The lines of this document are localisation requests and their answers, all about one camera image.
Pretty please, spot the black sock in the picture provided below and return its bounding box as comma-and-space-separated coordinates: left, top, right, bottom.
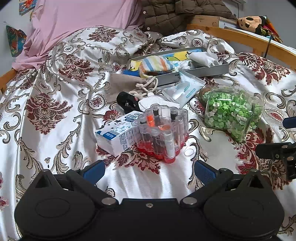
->
116, 91, 142, 114

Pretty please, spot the brown quilted jacket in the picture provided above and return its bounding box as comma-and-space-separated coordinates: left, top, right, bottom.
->
140, 0, 236, 36

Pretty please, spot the wall poster upper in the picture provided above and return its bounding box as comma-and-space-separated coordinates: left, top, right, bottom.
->
18, 0, 37, 16

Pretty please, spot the floral satin bedspread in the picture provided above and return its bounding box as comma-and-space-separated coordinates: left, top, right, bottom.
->
1, 26, 295, 240

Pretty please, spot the wall poster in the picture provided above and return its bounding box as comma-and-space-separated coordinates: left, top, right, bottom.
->
18, 0, 37, 16
6, 25, 27, 57

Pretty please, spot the white wet wipes pack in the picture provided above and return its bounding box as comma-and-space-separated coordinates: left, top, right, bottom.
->
162, 70, 206, 108

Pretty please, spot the white foil pouch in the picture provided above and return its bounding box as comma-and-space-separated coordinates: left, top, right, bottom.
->
138, 92, 180, 112

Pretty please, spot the striped cloth pouch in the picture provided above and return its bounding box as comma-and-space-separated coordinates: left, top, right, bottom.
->
138, 56, 175, 78

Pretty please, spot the plush doll with tan face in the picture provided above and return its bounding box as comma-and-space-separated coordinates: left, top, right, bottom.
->
237, 16, 283, 44

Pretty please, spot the black cable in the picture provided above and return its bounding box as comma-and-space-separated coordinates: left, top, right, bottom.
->
264, 34, 273, 58

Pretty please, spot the grey tray with colourful lining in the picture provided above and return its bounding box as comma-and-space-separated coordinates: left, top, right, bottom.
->
122, 47, 228, 86

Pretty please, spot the white milk carton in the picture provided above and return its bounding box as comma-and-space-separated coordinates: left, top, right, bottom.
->
95, 111, 142, 157

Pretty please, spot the wall poster lower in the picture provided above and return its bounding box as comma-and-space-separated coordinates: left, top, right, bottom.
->
6, 25, 27, 57

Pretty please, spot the white mattress board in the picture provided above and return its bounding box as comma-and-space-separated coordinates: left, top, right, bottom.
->
224, 26, 295, 52

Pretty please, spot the white crumpled cloth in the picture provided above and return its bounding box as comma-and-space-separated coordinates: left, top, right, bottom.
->
188, 51, 223, 68

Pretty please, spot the wooden box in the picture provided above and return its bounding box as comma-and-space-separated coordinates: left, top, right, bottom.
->
190, 15, 237, 28

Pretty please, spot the jar of green paper stars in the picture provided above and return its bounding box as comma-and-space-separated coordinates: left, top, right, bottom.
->
199, 85, 264, 143

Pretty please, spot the pink cloth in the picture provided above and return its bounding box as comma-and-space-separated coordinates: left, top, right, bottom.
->
12, 0, 144, 71

